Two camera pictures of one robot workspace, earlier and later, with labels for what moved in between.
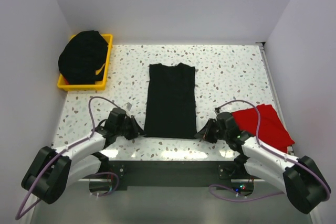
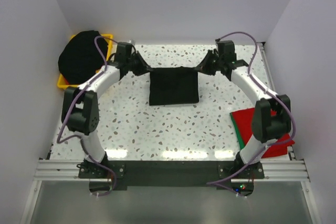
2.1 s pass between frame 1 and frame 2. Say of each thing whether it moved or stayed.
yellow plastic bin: stayed
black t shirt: moved
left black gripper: moved
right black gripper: moved
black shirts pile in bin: stayed
